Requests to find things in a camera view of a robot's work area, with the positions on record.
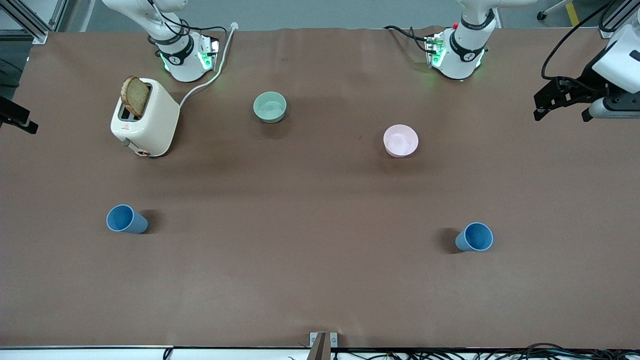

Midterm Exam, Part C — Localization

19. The white toaster power cable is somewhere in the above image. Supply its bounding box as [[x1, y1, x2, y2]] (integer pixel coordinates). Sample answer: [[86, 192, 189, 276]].
[[178, 22, 239, 109]]

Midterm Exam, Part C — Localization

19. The cream white toaster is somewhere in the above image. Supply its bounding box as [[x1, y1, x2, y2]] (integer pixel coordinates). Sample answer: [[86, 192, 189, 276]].
[[110, 77, 181, 158]]

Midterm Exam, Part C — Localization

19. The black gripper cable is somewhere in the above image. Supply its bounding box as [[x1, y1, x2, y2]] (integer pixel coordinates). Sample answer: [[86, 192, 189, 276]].
[[541, 0, 623, 81]]

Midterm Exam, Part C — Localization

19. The green bowl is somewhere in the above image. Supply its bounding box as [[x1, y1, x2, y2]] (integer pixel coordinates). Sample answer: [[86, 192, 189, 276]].
[[253, 91, 288, 124]]

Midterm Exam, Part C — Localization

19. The white stand leg with caster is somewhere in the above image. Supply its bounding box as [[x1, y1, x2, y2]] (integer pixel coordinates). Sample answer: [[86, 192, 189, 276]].
[[536, 0, 576, 21]]

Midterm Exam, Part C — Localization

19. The blue plastic cup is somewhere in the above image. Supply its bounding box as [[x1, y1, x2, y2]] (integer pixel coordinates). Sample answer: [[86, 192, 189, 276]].
[[455, 222, 494, 252], [106, 204, 149, 235]]

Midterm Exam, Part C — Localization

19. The pink bowl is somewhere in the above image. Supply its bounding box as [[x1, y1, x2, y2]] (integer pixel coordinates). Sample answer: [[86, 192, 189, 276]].
[[383, 124, 420, 158]]

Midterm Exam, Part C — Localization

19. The brown table cover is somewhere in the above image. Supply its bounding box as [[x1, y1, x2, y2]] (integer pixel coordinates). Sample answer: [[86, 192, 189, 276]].
[[0, 26, 640, 349]]

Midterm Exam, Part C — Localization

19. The brown bread slice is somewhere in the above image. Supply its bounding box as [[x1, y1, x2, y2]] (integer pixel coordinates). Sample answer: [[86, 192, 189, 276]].
[[120, 75, 151, 119]]

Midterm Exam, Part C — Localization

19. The black arm base cable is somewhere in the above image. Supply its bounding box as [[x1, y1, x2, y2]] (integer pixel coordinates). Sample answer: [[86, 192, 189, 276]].
[[384, 25, 432, 55]]

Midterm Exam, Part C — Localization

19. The white table edge rail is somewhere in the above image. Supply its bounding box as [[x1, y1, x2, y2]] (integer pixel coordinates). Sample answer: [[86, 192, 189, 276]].
[[0, 346, 640, 360]]

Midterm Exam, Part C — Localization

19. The aluminium frame profile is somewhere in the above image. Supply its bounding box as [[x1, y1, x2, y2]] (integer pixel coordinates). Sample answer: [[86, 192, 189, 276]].
[[0, 0, 68, 45], [598, 0, 640, 40]]

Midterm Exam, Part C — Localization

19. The metal mounting bracket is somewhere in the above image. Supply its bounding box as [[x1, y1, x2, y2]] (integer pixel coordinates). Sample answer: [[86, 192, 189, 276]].
[[309, 331, 339, 349]]

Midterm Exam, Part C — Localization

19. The dark camera post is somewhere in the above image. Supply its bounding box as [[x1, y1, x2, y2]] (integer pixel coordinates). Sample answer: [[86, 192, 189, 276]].
[[310, 332, 332, 360]]

